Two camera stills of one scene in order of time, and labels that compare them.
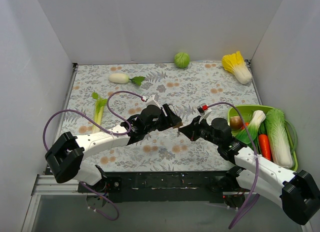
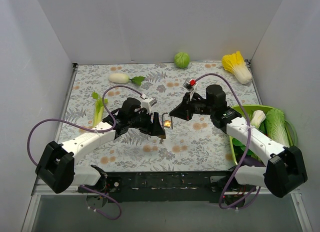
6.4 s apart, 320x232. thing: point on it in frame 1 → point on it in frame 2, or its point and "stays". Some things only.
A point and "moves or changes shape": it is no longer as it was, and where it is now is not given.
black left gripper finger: x=173 y=117 → x=157 y=128
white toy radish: x=123 y=78 stays
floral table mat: x=105 y=96 stays
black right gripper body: x=196 y=127 → x=189 y=107
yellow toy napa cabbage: x=234 y=63 stays
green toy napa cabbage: x=279 y=139 stays
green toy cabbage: x=182 y=60 stays
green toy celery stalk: x=100 y=103 stays
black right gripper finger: x=192 y=130 → x=183 y=111
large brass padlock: x=181 y=123 moves or changes shape
